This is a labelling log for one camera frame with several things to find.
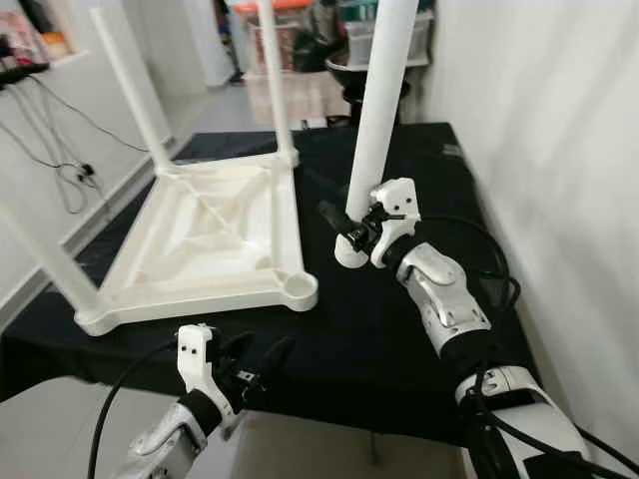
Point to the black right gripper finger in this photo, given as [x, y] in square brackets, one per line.
[334, 220]

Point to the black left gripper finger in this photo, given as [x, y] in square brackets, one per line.
[277, 357]
[235, 349]

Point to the white plastic children tabletop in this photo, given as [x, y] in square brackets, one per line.
[210, 239]

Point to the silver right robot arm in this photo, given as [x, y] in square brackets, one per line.
[444, 299]

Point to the pink cloth covered table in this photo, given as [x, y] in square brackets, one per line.
[300, 95]

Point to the black bag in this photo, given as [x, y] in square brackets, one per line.
[318, 52]

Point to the clear plastic storage box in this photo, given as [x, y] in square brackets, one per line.
[419, 35]

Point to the black power adapter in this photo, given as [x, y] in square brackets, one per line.
[88, 170]

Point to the black router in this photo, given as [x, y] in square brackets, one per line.
[22, 70]

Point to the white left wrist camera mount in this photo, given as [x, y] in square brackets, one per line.
[195, 364]

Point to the grey metal folding table frame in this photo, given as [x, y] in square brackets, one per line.
[376, 449]

